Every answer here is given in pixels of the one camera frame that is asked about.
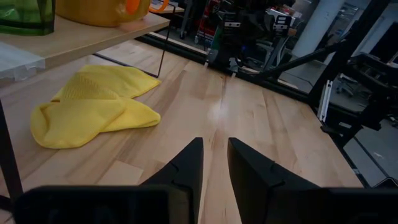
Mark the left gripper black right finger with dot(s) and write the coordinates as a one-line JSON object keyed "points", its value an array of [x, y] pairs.
{"points": [[245, 174]]}

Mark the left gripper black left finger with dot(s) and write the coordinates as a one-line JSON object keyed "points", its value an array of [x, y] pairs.
{"points": [[189, 168]]}

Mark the large yellow ceramic mug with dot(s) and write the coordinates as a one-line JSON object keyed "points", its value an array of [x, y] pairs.
{"points": [[93, 12]]}

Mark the green faceted glass tumbler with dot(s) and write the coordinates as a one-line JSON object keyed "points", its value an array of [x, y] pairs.
{"points": [[25, 15]]}

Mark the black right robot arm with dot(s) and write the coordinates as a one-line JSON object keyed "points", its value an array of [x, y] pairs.
{"points": [[230, 40]]}

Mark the wooden shelf black metal legs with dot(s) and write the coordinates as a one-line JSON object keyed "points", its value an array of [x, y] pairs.
{"points": [[77, 37]]}

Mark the yellow cloth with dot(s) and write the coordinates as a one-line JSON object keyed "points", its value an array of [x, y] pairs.
{"points": [[87, 118]]}

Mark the rack with red bins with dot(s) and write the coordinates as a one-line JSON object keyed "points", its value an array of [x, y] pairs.
{"points": [[206, 25]]}

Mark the silver slotted bracket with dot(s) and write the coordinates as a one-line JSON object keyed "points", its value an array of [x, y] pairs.
{"points": [[325, 99]]}

